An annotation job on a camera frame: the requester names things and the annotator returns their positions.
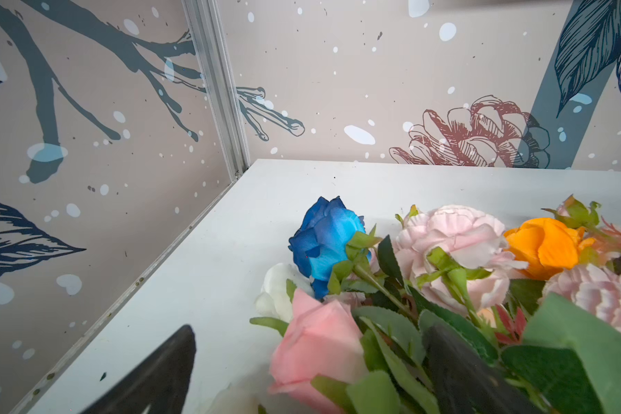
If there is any orange artificial rose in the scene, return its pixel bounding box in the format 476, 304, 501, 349
504, 218, 596, 281

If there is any pink peony spray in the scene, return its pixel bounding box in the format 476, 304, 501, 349
392, 205, 529, 317
542, 196, 621, 333

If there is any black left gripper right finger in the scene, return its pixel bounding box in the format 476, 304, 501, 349
423, 324, 541, 414

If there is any white artificial rose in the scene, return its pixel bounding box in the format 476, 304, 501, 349
255, 263, 314, 323

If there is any pink artificial rose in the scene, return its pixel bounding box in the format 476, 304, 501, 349
249, 289, 368, 413

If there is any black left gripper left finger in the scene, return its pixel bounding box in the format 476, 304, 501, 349
85, 324, 197, 413

